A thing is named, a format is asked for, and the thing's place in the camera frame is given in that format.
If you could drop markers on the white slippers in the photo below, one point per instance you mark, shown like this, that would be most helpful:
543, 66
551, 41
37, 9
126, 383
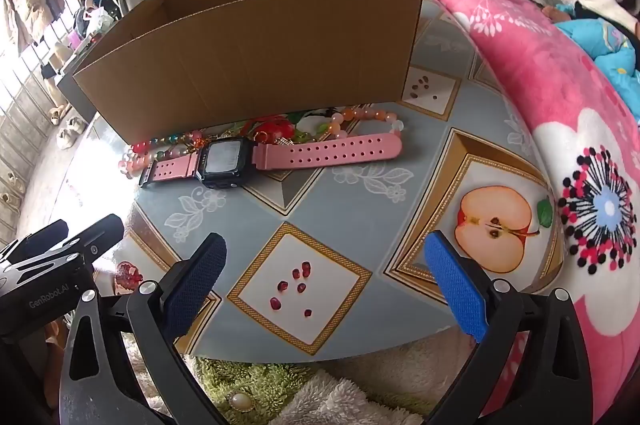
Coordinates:
70, 132

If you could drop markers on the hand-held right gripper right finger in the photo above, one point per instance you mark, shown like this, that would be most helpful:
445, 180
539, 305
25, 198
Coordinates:
457, 285

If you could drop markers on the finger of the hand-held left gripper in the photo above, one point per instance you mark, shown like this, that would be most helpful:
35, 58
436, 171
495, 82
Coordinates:
97, 235
35, 240

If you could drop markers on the green shaggy rug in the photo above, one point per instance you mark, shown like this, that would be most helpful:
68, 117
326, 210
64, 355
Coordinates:
250, 375

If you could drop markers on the white fluffy rug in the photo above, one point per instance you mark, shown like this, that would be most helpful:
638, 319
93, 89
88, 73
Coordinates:
340, 400

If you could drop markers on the pink floral blanket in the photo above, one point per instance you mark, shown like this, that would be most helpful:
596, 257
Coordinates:
540, 70

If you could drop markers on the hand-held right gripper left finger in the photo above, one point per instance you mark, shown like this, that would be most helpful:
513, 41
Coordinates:
192, 285

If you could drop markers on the blue baby garment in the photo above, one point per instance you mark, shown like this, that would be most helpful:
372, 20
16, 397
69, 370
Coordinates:
600, 40

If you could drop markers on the brown cardboard box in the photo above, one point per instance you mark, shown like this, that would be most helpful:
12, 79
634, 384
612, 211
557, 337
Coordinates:
260, 55

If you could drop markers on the pearl pendant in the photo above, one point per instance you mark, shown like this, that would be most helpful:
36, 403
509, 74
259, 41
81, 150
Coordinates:
240, 402

